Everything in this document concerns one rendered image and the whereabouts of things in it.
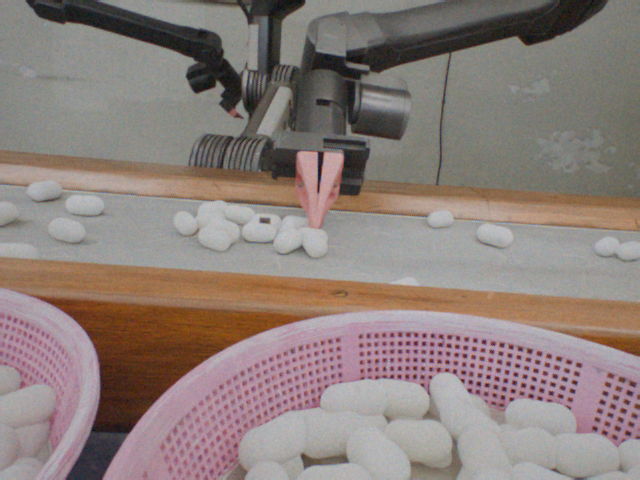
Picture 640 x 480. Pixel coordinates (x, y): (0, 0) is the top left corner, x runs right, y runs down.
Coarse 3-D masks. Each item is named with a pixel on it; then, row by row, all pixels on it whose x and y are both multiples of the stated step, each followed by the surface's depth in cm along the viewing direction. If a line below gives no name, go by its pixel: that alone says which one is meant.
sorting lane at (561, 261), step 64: (0, 192) 60; (64, 192) 63; (64, 256) 42; (128, 256) 43; (192, 256) 44; (256, 256) 45; (384, 256) 48; (448, 256) 50; (512, 256) 51; (576, 256) 53
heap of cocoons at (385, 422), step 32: (352, 384) 26; (384, 384) 26; (416, 384) 27; (448, 384) 27; (288, 416) 23; (320, 416) 23; (352, 416) 24; (384, 416) 27; (416, 416) 26; (448, 416) 25; (480, 416) 24; (512, 416) 26; (544, 416) 26; (256, 448) 21; (288, 448) 22; (320, 448) 23; (352, 448) 22; (384, 448) 21; (416, 448) 23; (448, 448) 23; (480, 448) 22; (512, 448) 23; (544, 448) 23; (576, 448) 23; (608, 448) 23
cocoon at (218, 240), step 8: (200, 232) 46; (208, 232) 46; (216, 232) 45; (224, 232) 45; (200, 240) 46; (208, 240) 45; (216, 240) 45; (224, 240) 45; (216, 248) 45; (224, 248) 45
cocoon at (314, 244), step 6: (306, 234) 47; (312, 234) 47; (318, 234) 47; (306, 240) 46; (312, 240) 45; (318, 240) 45; (324, 240) 46; (306, 246) 46; (312, 246) 45; (318, 246) 45; (324, 246) 45; (312, 252) 45; (318, 252) 45; (324, 252) 46
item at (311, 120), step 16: (304, 112) 56; (320, 112) 55; (336, 112) 56; (304, 128) 54; (320, 128) 54; (336, 128) 54; (272, 144) 52; (336, 144) 53; (352, 144) 53; (368, 144) 52; (272, 160) 56; (352, 160) 55; (272, 176) 57; (288, 176) 57
